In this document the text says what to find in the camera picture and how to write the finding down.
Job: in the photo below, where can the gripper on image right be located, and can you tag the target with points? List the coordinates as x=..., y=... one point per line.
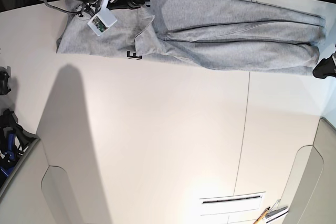
x=326, y=67

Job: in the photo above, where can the grey T-shirt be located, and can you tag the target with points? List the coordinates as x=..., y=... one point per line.
x=213, y=34

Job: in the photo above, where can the black device at left edge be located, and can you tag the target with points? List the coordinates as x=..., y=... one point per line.
x=5, y=76

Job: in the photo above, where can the black and blue clamp pile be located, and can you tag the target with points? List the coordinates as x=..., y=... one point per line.
x=15, y=140

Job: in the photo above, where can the white slotted grommet plate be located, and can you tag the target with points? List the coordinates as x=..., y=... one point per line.
x=231, y=204

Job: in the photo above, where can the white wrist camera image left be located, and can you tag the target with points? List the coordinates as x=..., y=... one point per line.
x=102, y=21

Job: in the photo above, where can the wooden handled tool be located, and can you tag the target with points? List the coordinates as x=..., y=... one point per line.
x=261, y=217

